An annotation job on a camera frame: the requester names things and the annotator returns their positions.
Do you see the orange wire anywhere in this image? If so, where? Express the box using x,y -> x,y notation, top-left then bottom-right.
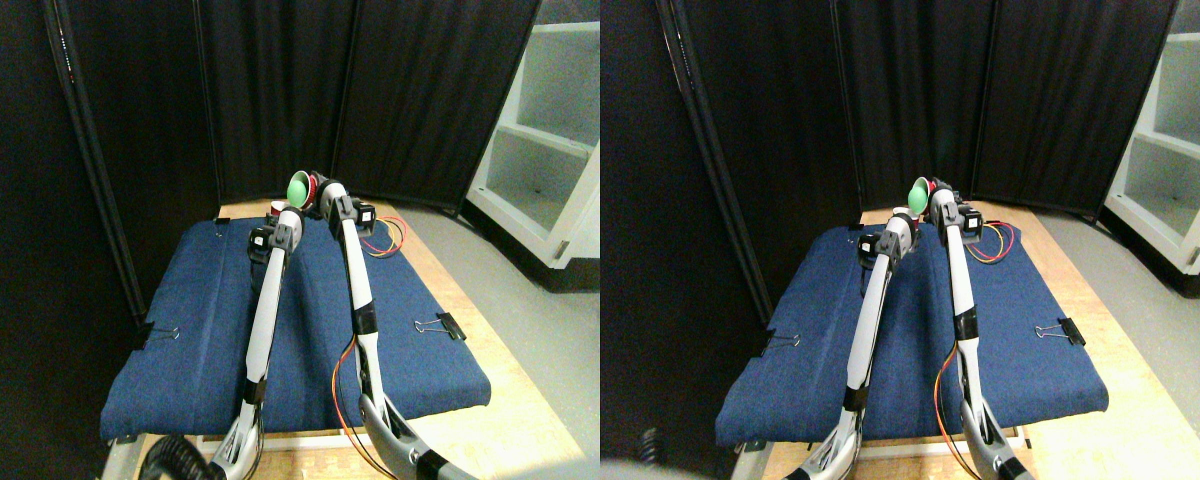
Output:
331,338 -> 401,480
934,342 -> 991,480

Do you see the black ribbed hose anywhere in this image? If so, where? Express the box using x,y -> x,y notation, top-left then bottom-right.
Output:
140,435 -> 211,480
635,430 -> 667,467

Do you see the white metal frame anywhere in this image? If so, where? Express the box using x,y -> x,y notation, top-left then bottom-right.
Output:
730,435 -> 1031,480
103,428 -> 401,480

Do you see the black curtain stand pole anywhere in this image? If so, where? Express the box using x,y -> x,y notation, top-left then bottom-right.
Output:
45,0 -> 151,326
660,0 -> 773,331

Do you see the white shelf unit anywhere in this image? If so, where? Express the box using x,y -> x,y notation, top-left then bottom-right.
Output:
1103,10 -> 1200,279
464,0 -> 600,273

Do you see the red wire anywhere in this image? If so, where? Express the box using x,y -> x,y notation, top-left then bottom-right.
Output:
360,215 -> 409,260
965,222 -> 1017,265

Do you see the yellow wire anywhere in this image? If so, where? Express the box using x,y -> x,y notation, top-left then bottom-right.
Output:
965,226 -> 1007,262
360,220 -> 402,257

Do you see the dark blue cloth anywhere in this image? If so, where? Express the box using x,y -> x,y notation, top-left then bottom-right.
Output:
717,224 -> 1109,448
100,217 -> 491,443

